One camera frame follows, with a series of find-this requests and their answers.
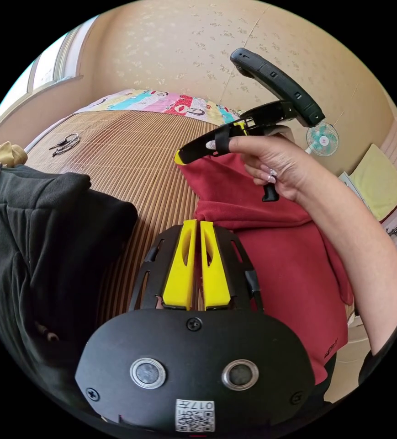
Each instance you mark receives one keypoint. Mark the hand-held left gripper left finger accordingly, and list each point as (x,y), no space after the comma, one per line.
(179,274)

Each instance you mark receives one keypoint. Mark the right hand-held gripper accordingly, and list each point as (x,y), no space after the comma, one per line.
(253,116)

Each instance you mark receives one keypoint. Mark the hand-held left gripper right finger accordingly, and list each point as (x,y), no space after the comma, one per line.
(215,281)

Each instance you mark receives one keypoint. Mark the red long sleeve shirt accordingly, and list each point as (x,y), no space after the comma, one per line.
(273,247)

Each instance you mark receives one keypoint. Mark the person's right forearm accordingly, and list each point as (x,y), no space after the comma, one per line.
(362,247)

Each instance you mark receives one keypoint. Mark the person's right hand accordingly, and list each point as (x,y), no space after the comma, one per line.
(280,168)

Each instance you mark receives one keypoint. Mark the bed with woven mat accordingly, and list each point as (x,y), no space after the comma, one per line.
(133,164)

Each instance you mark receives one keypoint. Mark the bunch of keys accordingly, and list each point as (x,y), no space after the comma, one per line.
(64,144)

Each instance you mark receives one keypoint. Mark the pile of clothes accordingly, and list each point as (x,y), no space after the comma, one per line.
(40,247)

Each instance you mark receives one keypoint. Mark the white and teal fan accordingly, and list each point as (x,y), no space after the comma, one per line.
(322,139)

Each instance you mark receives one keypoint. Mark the window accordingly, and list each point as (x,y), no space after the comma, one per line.
(44,68)

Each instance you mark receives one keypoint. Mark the person's body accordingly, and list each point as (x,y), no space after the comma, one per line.
(390,353)

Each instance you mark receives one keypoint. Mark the pale yellow cloth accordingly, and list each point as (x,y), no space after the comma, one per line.
(378,181)

